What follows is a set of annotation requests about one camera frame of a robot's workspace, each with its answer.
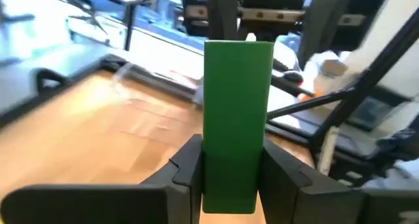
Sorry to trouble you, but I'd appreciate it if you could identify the black machine with silver rail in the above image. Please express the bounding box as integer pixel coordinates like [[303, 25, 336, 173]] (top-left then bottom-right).
[[181, 0, 389, 51]]

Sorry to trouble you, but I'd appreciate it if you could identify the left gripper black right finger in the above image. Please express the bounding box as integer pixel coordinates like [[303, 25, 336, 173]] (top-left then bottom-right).
[[261, 138, 419, 224]]

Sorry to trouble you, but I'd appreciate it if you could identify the thin black frame rod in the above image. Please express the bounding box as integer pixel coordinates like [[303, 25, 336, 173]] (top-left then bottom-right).
[[266, 89, 356, 120]]

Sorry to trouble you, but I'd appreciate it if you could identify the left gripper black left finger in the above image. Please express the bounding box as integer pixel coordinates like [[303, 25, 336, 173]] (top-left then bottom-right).
[[0, 134, 204, 224]]

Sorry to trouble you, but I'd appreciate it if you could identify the clear bin centre left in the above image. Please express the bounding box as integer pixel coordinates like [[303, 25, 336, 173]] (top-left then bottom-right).
[[109, 62, 206, 107]]

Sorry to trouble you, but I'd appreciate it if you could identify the green rectangular block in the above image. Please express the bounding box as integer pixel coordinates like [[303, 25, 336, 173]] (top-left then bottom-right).
[[202, 39, 275, 215]]

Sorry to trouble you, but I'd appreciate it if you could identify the black computer mouse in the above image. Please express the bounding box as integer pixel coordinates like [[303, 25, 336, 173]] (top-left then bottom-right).
[[283, 71, 306, 86]]

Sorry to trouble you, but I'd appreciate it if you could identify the black table leg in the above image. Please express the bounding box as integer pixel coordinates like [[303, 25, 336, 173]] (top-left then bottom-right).
[[125, 3, 137, 51]]

